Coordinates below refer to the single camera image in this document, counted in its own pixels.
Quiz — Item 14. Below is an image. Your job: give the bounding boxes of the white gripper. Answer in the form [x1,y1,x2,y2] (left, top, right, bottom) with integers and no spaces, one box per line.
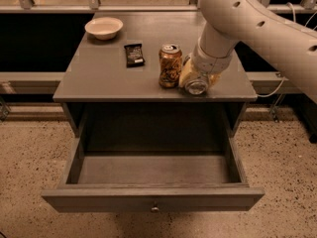
[178,39,234,87]

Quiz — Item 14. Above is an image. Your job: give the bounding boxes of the silver green 7up can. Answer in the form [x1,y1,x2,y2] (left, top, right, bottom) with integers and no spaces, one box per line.
[184,74,209,95]

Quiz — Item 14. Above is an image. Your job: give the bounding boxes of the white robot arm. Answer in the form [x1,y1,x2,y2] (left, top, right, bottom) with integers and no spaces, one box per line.
[179,0,317,102]

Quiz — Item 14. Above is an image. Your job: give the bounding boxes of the brown soda can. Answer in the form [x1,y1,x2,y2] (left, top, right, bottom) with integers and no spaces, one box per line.
[158,44,182,88]

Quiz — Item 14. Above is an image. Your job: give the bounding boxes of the open grey top drawer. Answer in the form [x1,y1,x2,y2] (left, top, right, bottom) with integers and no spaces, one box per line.
[42,110,264,212]

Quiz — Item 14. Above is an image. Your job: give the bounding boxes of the round metal drawer knob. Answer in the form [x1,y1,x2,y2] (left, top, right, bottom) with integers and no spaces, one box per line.
[151,204,159,213]

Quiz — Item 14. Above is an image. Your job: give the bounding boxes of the black snack packet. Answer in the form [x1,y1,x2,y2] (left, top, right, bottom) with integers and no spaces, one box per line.
[125,44,145,67]

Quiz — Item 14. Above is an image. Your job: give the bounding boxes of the grey wooden cabinet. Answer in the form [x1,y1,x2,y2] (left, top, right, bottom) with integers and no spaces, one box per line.
[53,10,259,139]

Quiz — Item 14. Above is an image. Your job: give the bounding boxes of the white ceramic bowl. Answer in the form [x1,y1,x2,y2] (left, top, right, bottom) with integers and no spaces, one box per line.
[84,17,123,41]

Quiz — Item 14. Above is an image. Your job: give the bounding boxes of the white cable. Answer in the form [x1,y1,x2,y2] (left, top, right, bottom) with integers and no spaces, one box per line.
[257,1,317,99]

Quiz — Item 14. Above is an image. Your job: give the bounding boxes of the metal railing frame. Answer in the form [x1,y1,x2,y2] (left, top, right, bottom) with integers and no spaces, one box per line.
[0,0,316,94]

